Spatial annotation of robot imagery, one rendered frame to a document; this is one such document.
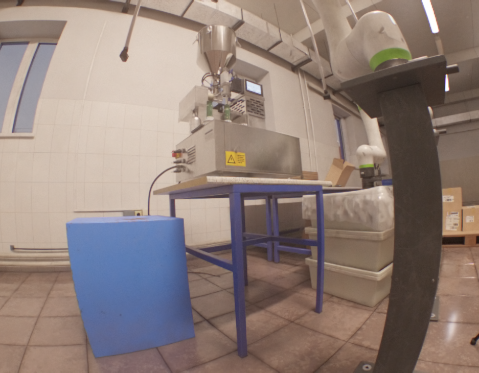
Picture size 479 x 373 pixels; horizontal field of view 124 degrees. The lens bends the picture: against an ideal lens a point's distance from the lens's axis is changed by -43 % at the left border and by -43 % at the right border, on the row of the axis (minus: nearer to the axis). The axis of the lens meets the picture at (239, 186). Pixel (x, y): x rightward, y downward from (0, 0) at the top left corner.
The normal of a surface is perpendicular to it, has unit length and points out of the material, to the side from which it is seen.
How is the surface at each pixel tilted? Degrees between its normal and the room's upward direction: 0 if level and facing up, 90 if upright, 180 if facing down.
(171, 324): 90
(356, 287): 96
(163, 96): 90
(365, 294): 96
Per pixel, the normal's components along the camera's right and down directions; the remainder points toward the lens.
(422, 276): -0.75, -0.01
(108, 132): 0.59, -0.08
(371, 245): -0.88, 0.11
